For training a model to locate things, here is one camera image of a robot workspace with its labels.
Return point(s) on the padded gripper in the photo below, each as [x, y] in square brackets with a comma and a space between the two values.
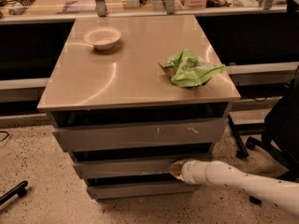
[188, 172]

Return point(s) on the grey drawer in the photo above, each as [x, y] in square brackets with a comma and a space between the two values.
[130, 167]
[139, 189]
[160, 134]

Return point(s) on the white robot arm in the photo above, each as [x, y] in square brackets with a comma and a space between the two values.
[236, 179]

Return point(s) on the grey bottom drawer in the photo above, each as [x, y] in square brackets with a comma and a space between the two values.
[139, 189]

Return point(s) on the grey drawer cabinet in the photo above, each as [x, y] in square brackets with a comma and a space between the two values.
[125, 85]

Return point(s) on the grey top drawer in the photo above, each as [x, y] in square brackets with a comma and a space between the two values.
[160, 134]

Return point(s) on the black stand foot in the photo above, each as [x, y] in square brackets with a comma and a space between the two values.
[243, 129]

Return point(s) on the green crumpled chip bag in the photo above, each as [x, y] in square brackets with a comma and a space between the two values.
[186, 69]

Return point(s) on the black office chair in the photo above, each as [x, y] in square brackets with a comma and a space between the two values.
[280, 139]

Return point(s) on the white bowl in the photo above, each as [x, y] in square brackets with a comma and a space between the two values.
[102, 38]

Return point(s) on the black chair leg with caster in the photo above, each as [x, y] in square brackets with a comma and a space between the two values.
[19, 190]

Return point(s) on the black coiled tool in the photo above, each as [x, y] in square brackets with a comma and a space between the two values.
[20, 6]

